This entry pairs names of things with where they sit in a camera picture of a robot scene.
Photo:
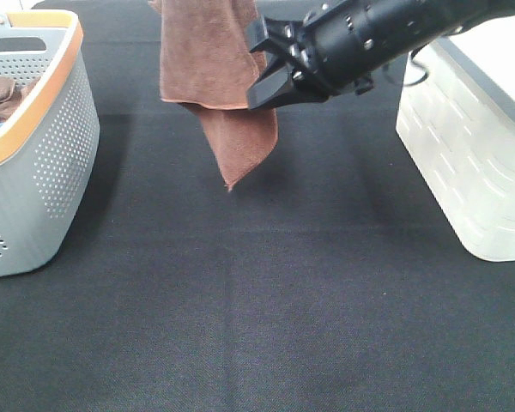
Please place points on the black table cloth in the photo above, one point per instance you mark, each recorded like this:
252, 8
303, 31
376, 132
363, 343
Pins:
327, 280

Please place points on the grey perforated laundry basket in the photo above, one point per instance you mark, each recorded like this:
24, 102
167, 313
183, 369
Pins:
48, 145

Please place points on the brown towel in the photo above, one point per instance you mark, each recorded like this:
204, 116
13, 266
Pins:
205, 67
12, 95

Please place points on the white embossed storage bin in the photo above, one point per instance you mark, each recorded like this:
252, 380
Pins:
456, 118

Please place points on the brown towel in basket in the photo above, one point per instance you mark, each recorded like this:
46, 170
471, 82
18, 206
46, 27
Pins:
12, 95

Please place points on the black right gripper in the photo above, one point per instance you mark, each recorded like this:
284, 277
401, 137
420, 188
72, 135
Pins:
335, 49

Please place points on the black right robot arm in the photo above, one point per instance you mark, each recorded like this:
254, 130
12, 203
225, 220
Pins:
453, 17

